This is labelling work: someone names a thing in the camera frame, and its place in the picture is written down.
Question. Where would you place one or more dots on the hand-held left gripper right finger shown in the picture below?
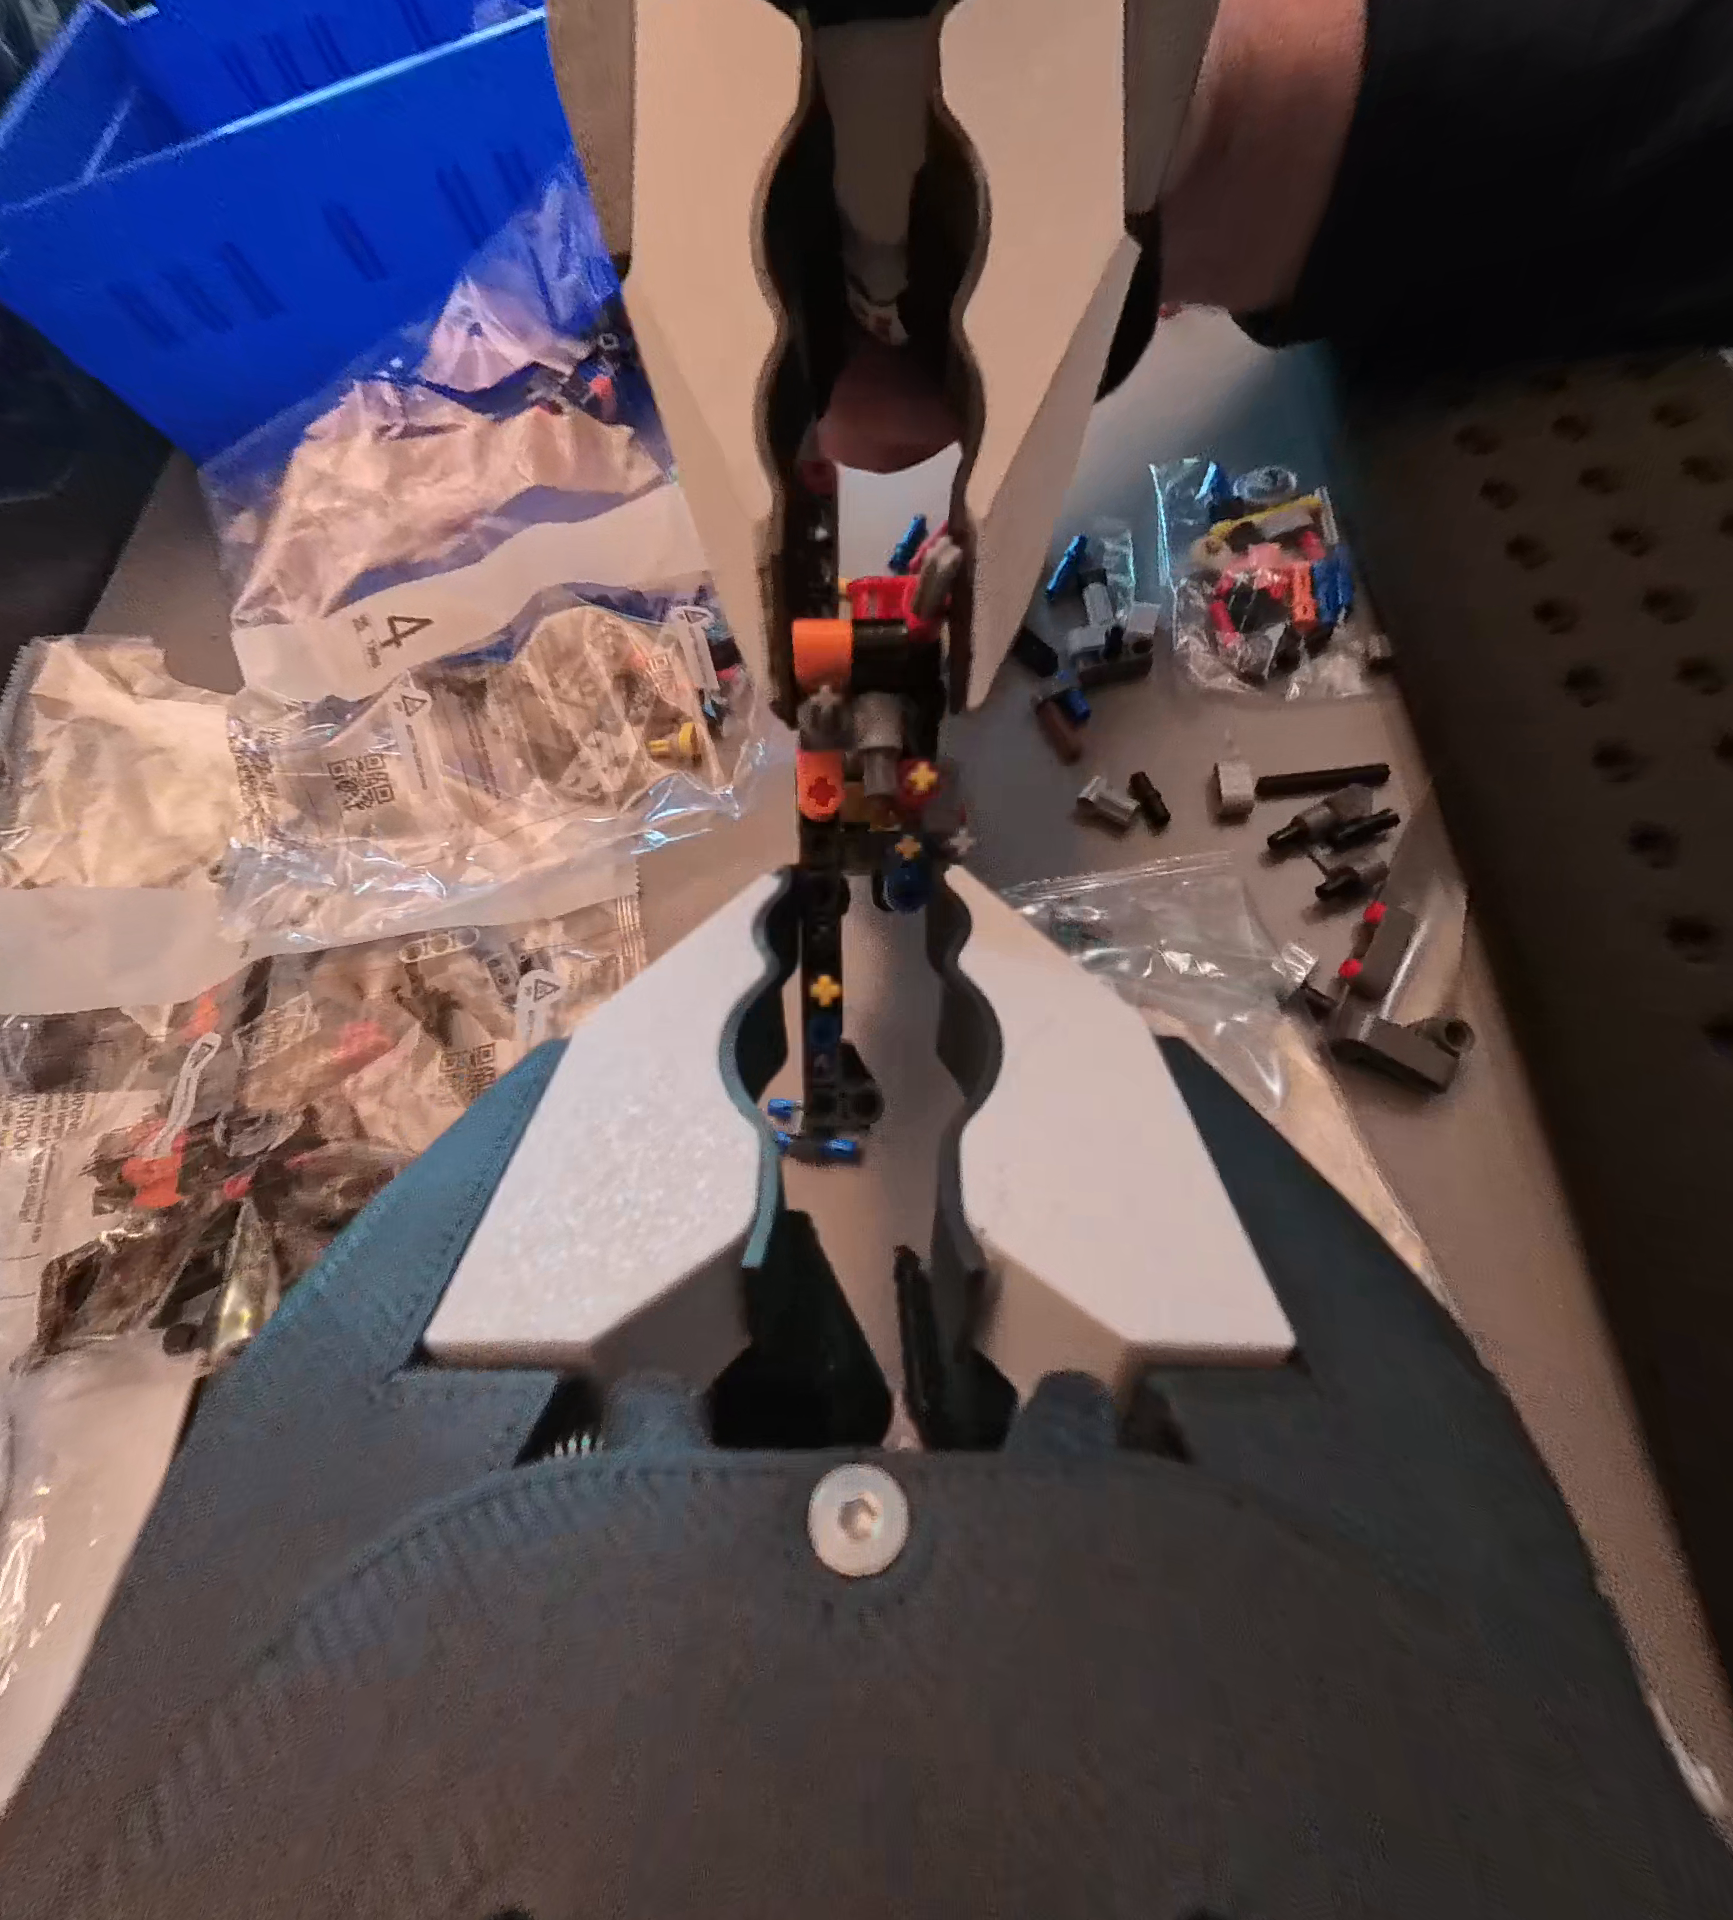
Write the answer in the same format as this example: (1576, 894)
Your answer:
(1120, 1200)

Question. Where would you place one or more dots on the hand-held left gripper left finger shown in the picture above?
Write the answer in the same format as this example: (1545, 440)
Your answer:
(611, 1200)

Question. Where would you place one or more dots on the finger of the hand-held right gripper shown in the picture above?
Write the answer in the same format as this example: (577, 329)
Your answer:
(1053, 224)
(692, 224)

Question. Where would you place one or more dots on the multicolour lego assembly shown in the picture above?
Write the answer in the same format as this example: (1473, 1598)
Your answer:
(824, 661)

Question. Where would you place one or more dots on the person's right forearm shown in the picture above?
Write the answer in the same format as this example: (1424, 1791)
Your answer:
(1555, 181)

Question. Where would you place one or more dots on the small lego piece blue pins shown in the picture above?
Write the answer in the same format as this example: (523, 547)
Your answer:
(819, 1148)

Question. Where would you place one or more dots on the scattered loose lego pieces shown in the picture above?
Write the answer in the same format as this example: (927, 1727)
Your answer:
(1391, 1043)

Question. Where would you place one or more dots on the clear bag of black lego parts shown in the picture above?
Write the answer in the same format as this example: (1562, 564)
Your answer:
(207, 1200)

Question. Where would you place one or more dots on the small clear bag of lego parts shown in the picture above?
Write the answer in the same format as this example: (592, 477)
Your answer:
(1264, 584)

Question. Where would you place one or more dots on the large labelled bag of lego parts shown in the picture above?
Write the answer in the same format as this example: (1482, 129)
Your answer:
(476, 601)

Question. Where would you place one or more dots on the person's right hand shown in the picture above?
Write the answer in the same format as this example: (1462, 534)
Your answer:
(1255, 150)

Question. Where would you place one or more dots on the flat empty clear bag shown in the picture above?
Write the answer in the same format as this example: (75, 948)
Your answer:
(1180, 931)

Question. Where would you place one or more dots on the blue plastic bin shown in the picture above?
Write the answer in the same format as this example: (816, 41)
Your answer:
(251, 224)

